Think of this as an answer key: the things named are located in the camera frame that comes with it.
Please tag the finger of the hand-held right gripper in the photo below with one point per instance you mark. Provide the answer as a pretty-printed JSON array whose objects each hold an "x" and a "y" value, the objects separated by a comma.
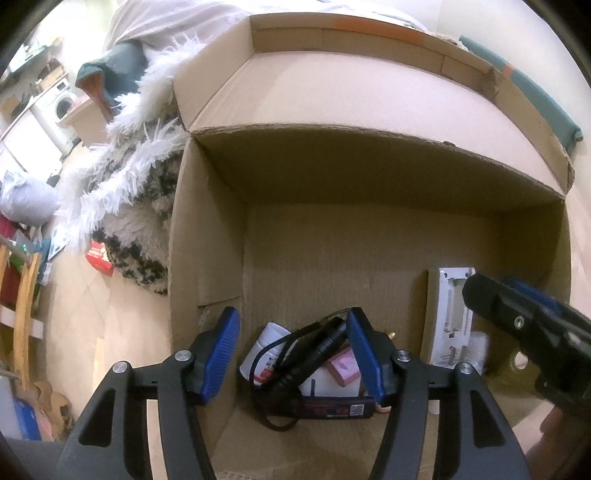
[
  {"x": 521, "y": 332},
  {"x": 535, "y": 295}
]

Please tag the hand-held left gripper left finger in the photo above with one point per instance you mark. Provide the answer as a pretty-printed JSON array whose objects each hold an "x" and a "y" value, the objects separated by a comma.
[{"x": 219, "y": 350}]

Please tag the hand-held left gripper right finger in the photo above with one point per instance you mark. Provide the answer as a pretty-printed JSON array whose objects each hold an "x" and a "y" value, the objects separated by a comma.
[{"x": 369, "y": 360}]

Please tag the pink small case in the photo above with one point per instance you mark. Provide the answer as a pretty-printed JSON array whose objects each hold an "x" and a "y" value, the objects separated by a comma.
[{"x": 344, "y": 367}]

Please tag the gold metal plug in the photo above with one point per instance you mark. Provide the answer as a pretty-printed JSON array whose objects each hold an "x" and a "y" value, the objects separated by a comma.
[{"x": 392, "y": 334}]

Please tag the white red-label bottle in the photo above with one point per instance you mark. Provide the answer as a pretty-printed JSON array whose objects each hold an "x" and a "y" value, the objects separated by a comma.
[{"x": 268, "y": 341}]

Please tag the white charger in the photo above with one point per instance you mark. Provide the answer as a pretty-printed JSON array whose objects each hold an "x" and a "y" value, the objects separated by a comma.
[{"x": 323, "y": 383}]

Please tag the black flashlight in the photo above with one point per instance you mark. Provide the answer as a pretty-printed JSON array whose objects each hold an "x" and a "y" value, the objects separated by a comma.
[{"x": 318, "y": 350}]

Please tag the black printed lighter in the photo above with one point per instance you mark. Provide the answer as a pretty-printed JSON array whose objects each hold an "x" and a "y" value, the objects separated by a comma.
[{"x": 332, "y": 408}]

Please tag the cardboard box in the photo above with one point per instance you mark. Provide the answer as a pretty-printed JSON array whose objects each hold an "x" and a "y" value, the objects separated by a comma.
[{"x": 369, "y": 230}]

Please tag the person's right hand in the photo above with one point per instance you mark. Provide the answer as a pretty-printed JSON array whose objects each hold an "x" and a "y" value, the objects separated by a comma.
[{"x": 561, "y": 438}]

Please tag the white remote control device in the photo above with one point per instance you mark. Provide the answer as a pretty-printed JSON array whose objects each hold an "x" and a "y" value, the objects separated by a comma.
[{"x": 443, "y": 323}]

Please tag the red snack packet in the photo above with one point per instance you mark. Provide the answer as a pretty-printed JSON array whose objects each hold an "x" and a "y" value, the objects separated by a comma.
[{"x": 98, "y": 258}]

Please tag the white dark fuzzy blanket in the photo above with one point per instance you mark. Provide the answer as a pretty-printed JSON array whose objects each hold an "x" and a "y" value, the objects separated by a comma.
[{"x": 134, "y": 221}]

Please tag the brown slippers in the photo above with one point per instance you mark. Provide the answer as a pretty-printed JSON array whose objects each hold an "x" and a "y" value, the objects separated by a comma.
[{"x": 51, "y": 401}]

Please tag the paper leaflet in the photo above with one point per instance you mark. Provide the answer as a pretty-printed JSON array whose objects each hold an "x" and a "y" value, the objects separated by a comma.
[{"x": 57, "y": 242}]

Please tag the wooden chair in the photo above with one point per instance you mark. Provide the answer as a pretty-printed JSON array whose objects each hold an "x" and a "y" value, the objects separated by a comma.
[{"x": 25, "y": 295}]

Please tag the blue box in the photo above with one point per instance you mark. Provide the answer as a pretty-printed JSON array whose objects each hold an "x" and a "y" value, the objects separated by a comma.
[{"x": 25, "y": 417}]

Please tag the grey cloth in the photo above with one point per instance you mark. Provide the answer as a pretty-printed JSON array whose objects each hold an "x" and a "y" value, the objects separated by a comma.
[{"x": 32, "y": 461}]

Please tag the white plastic bag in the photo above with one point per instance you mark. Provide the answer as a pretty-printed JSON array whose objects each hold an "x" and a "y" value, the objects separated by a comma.
[{"x": 27, "y": 198}]

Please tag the white cabinet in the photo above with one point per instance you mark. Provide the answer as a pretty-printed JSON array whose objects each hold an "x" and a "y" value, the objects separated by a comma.
[{"x": 27, "y": 138}]

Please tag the white washing machine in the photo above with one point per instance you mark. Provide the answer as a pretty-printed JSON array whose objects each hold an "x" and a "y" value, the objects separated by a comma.
[{"x": 62, "y": 104}]

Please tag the teal cushion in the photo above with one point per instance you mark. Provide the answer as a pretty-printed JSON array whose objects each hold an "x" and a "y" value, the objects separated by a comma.
[{"x": 120, "y": 64}]

